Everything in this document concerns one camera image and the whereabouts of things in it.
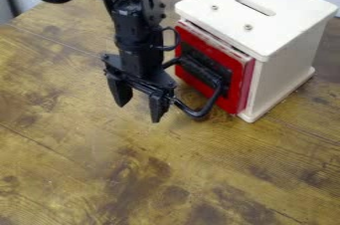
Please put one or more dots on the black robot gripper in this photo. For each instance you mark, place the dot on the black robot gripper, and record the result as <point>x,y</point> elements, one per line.
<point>136,68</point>

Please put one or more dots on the black metal drawer handle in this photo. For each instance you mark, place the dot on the black metal drawer handle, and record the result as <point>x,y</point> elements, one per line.
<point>202,74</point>

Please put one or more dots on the red drawer front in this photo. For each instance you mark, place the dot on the red drawer front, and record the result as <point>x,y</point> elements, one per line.
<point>222,60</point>

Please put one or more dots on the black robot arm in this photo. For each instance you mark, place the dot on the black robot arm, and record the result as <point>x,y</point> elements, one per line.
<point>136,68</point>

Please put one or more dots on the white wooden drawer box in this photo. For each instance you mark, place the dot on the white wooden drawer box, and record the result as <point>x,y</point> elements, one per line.
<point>278,32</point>

